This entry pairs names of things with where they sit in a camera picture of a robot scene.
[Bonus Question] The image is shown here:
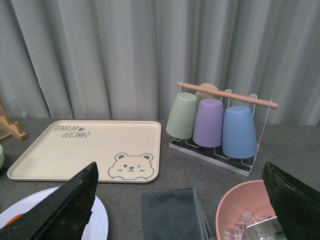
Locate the grey folded cloth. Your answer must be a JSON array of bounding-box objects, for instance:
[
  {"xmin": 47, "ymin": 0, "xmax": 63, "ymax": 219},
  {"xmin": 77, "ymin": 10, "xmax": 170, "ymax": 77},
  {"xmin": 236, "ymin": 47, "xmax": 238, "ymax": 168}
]
[{"xmin": 141, "ymin": 187, "xmax": 213, "ymax": 240}]

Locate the blue plastic cup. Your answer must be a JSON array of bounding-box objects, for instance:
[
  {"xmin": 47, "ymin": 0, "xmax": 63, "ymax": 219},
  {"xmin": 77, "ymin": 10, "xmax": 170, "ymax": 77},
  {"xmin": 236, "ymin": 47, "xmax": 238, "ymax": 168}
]
[{"xmin": 222, "ymin": 106, "xmax": 257, "ymax": 159}]

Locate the beige plastic cup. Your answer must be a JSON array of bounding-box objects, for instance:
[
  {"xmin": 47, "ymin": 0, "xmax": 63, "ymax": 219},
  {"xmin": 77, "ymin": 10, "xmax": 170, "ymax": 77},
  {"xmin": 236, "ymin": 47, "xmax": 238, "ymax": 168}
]
[{"xmin": 194, "ymin": 83, "xmax": 218, "ymax": 103}]

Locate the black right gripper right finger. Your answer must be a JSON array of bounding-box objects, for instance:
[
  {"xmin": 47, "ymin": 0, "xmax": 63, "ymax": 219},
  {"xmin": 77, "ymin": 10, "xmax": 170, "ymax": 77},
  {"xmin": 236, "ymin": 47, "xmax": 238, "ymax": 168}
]
[{"xmin": 262, "ymin": 162, "xmax": 320, "ymax": 240}]

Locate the grey curtain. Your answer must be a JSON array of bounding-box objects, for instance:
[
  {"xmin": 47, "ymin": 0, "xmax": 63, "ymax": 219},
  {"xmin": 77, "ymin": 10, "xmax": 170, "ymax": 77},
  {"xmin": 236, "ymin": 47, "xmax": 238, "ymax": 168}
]
[{"xmin": 0, "ymin": 0, "xmax": 320, "ymax": 126}]

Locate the beige bear tray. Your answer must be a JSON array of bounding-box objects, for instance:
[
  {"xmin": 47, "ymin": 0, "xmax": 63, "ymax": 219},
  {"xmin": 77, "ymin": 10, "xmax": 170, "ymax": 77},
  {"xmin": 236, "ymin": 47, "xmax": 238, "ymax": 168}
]
[{"xmin": 7, "ymin": 120, "xmax": 162, "ymax": 184}]

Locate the orange fruit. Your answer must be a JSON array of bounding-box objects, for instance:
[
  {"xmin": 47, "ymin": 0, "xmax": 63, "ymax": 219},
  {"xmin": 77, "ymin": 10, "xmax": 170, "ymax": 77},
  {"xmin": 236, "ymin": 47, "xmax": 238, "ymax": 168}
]
[{"xmin": 4, "ymin": 213, "xmax": 24, "ymax": 227}]

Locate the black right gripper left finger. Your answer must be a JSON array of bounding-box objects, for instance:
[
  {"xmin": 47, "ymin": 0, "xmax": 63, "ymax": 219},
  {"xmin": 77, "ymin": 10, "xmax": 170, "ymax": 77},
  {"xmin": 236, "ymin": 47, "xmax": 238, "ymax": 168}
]
[{"xmin": 0, "ymin": 162, "xmax": 98, "ymax": 240}]

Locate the wooden mug rack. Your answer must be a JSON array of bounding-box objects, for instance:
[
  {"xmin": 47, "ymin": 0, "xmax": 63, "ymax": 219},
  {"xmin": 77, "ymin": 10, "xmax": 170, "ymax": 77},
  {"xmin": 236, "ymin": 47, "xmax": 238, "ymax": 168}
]
[{"xmin": 0, "ymin": 103, "xmax": 27, "ymax": 141}]

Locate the green plastic cup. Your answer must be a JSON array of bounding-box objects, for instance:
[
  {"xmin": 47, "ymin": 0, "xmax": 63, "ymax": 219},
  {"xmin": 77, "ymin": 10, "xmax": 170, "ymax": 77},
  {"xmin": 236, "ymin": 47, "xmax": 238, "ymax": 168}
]
[{"xmin": 166, "ymin": 92, "xmax": 198, "ymax": 139}]

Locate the white cup holder rack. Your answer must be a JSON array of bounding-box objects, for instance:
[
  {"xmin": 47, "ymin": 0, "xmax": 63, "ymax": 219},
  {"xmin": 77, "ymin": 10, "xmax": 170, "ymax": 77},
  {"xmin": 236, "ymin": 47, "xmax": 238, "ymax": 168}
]
[{"xmin": 169, "ymin": 82, "xmax": 278, "ymax": 177}]

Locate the purple plastic cup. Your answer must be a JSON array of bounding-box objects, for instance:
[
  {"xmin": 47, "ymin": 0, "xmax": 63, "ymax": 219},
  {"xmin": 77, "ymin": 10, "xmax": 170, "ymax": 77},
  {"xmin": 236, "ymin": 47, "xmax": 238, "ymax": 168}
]
[{"xmin": 193, "ymin": 98, "xmax": 225, "ymax": 148}]

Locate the green bowl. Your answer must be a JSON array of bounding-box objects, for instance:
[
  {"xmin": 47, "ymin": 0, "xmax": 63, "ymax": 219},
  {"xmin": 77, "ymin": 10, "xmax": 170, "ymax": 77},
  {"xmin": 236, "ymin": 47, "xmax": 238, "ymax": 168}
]
[{"xmin": 0, "ymin": 145, "xmax": 5, "ymax": 169}]

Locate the white round plate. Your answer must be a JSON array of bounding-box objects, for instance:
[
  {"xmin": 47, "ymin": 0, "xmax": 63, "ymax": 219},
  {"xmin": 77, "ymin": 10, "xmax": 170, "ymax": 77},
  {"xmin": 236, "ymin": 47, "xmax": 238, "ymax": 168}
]
[{"xmin": 0, "ymin": 187, "xmax": 109, "ymax": 240}]

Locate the pink bowl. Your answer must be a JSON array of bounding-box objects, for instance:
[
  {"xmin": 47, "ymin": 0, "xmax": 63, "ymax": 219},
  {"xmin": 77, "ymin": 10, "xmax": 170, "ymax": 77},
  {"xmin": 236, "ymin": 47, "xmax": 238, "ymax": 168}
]
[{"xmin": 215, "ymin": 180, "xmax": 276, "ymax": 240}]

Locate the ice cube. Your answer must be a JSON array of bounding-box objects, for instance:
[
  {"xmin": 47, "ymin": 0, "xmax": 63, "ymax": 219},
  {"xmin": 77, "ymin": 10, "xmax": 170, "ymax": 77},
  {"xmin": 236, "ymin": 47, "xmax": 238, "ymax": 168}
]
[
  {"xmin": 223, "ymin": 227, "xmax": 235, "ymax": 240},
  {"xmin": 239, "ymin": 210, "xmax": 255, "ymax": 225},
  {"xmin": 234, "ymin": 223, "xmax": 246, "ymax": 239}
]

